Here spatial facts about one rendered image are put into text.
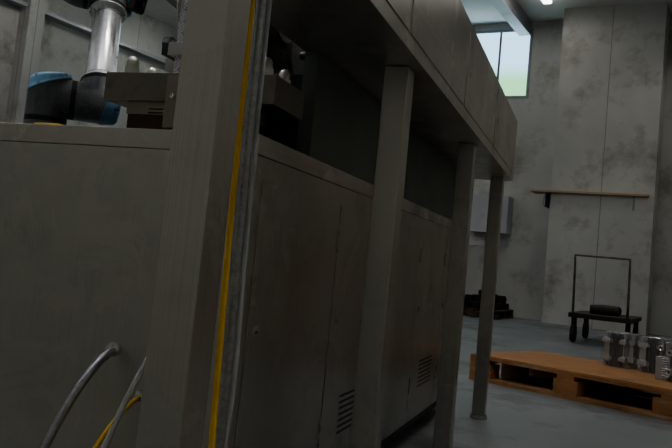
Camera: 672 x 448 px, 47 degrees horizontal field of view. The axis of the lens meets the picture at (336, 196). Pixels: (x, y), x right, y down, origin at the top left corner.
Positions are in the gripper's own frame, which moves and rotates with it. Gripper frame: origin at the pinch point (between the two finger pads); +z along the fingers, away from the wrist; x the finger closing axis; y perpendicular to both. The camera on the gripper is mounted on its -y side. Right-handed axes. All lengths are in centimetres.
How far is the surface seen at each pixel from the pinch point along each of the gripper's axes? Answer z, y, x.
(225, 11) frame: 64, 14, -85
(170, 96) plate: 32.3, -10.3, -30.3
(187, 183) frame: 76, -4, -85
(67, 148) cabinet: 24, -33, -34
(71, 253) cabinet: 41, -47, -34
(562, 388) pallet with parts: 146, -34, 310
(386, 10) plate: 54, 32, -28
